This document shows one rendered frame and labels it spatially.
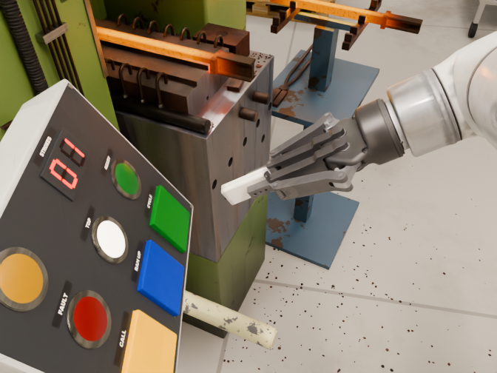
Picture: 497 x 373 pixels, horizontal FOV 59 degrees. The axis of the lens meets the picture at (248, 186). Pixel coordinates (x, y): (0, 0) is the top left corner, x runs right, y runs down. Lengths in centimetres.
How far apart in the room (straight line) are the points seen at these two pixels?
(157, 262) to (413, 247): 153
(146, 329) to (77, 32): 54
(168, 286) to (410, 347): 126
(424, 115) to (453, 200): 175
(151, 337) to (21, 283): 17
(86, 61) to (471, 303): 158
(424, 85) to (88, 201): 40
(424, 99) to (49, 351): 44
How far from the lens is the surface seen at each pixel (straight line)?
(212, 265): 127
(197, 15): 128
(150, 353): 54
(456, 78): 51
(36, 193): 49
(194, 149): 96
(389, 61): 317
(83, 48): 88
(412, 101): 52
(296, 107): 142
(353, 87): 154
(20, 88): 80
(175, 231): 64
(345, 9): 138
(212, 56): 100
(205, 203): 107
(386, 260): 192
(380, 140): 52
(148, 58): 106
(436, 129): 52
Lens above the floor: 150
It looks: 45 degrees down
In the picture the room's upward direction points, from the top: straight up
